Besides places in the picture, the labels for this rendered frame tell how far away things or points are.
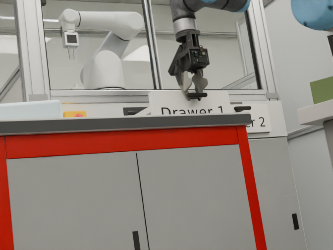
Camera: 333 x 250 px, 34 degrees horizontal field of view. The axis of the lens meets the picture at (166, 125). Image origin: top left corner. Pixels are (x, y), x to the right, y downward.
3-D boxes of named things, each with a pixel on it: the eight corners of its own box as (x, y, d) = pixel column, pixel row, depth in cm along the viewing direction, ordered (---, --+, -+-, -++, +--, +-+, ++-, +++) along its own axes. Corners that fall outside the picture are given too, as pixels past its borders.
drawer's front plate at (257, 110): (272, 131, 209) (267, 103, 211) (209, 134, 195) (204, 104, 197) (269, 132, 210) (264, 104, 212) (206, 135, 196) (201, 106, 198)
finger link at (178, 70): (177, 84, 169) (176, 57, 171) (174, 85, 170) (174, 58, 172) (190, 86, 171) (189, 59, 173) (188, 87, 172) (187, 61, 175)
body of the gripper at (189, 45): (190, 65, 165) (184, 28, 167) (176, 74, 172) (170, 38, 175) (210, 66, 169) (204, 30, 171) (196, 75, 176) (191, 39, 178)
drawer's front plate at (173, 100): (233, 122, 178) (228, 90, 180) (155, 126, 163) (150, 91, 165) (230, 124, 179) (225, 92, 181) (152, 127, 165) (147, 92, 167)
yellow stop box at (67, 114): (89, 132, 170) (87, 109, 171) (67, 133, 166) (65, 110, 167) (84, 135, 174) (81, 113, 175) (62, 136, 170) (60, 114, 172)
